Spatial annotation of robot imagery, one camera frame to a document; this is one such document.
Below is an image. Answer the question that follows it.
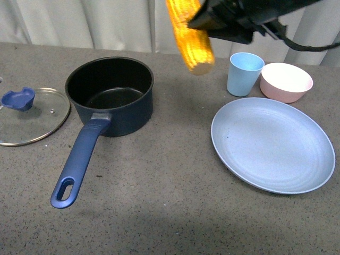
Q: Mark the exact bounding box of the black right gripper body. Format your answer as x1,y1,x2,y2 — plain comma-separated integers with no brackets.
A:
236,0,316,32

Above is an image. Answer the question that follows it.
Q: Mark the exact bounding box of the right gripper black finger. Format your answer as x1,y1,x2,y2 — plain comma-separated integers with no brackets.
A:
207,27,253,44
188,1,255,29

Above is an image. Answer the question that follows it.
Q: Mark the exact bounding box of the yellow corn cob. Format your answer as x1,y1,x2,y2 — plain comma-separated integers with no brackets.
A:
165,0,215,75

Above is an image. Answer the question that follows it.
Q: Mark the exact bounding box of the glass lid blue knob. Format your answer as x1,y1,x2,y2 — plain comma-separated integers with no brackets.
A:
1,87,70,147

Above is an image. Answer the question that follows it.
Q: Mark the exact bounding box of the light blue cup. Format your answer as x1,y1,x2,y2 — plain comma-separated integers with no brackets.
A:
227,52,265,97

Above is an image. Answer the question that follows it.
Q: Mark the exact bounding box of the pink bowl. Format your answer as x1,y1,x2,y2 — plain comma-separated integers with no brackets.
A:
260,63,313,103

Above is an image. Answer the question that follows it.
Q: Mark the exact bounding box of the white curtain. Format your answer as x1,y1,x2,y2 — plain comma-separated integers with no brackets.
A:
1,1,339,54

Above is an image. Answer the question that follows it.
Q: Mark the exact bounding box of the light blue plate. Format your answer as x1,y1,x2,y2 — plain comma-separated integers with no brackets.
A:
211,98,336,194

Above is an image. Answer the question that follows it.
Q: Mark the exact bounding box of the dark blue saucepan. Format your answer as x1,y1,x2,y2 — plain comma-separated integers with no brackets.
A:
50,57,154,209

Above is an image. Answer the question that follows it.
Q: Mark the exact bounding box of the black cable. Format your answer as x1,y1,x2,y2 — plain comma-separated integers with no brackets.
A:
261,21,340,52

